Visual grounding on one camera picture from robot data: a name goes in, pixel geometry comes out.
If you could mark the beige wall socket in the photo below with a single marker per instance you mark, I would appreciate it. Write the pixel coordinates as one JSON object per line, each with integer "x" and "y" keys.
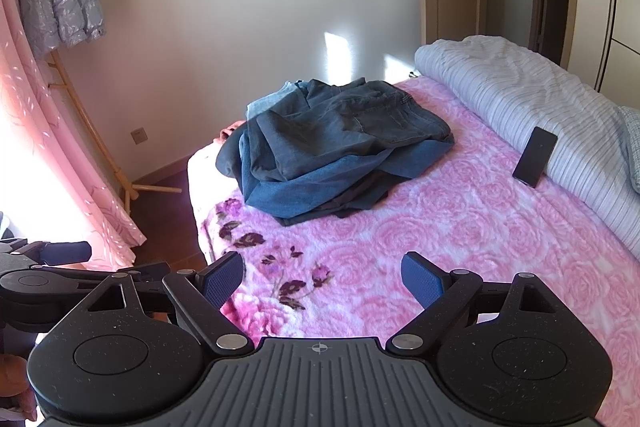
{"x": 139, "y": 136}

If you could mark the wooden coat rack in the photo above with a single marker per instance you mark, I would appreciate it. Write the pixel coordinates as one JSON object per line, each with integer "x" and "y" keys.
{"x": 87, "y": 122}

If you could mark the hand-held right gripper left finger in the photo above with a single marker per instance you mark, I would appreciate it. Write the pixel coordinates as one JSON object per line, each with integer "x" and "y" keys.
{"x": 225, "y": 279}

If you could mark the light blue jeans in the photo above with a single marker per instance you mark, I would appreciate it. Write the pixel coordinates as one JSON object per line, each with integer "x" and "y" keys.
{"x": 270, "y": 102}

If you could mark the white wardrobe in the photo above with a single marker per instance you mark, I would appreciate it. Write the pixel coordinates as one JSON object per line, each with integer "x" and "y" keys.
{"x": 615, "y": 7}

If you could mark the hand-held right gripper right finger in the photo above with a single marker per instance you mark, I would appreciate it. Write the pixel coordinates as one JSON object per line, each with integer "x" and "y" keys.
{"x": 422, "y": 279}

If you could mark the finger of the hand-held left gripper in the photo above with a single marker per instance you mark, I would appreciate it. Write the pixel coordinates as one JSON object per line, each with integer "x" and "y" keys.
{"x": 145, "y": 274}
{"x": 65, "y": 252}

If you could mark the black smartphone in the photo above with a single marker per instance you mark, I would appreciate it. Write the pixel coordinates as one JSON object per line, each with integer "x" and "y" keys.
{"x": 535, "y": 157}

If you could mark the striped white duvet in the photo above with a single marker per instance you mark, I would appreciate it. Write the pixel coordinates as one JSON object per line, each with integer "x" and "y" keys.
{"x": 525, "y": 87}

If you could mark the pink floral blanket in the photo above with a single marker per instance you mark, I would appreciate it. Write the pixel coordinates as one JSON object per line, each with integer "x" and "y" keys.
{"x": 450, "y": 232}

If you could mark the pink curtain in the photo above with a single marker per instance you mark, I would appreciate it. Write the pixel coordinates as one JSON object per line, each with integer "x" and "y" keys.
{"x": 30, "y": 132}

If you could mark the pink cloth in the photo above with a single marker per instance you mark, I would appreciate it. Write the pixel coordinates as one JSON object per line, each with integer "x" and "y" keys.
{"x": 229, "y": 132}

